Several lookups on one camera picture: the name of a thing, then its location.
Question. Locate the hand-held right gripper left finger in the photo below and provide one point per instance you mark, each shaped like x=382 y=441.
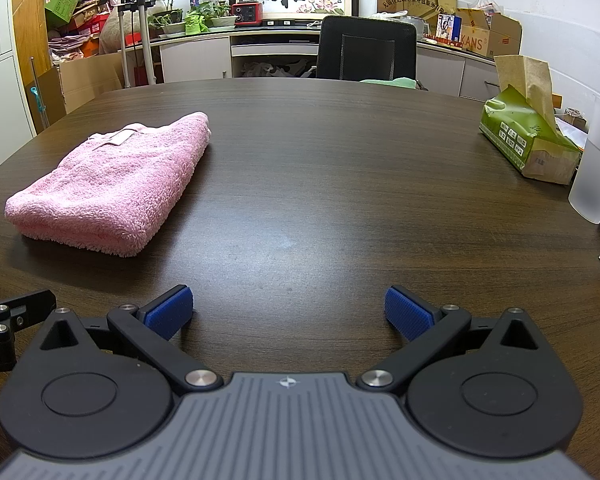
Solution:
x=170 y=312

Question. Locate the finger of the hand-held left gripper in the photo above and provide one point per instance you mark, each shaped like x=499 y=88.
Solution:
x=27 y=305

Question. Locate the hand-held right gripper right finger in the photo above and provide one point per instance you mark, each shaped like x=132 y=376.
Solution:
x=405 y=315

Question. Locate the pink towel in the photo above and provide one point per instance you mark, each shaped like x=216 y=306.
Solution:
x=115 y=185

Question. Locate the mop with teal grip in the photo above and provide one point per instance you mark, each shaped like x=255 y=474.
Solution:
x=37 y=102

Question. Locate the white metal cabinet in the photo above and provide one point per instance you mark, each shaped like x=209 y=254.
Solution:
x=0 y=85

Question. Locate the green tissue pack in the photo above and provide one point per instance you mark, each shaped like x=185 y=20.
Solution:
x=522 y=135

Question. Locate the large brown cardboard box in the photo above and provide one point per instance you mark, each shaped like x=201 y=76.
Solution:
x=87 y=80

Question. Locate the green cloth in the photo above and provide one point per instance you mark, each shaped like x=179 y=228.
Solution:
x=390 y=83

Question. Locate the frosted plastic cup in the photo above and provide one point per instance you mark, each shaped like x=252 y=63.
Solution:
x=597 y=170

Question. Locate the white counter with dark top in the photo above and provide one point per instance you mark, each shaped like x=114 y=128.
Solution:
x=195 y=57

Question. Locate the black office chair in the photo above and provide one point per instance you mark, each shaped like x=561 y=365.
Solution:
x=365 y=50

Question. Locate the burlap sack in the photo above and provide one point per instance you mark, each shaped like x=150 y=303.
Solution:
x=114 y=32

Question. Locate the garment steamer stand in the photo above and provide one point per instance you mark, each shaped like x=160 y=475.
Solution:
x=142 y=35

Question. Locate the bright green bag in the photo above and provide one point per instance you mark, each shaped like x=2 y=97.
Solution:
x=195 y=25

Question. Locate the small blue picture box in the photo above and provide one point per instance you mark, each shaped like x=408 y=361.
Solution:
x=448 y=26

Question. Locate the printed brown cardboard box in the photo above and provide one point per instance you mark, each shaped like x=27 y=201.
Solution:
x=490 y=35

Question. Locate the small potted plant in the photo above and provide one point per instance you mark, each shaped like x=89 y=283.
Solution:
x=220 y=17

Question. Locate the white plastic bag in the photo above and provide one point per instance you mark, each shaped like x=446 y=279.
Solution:
x=487 y=5

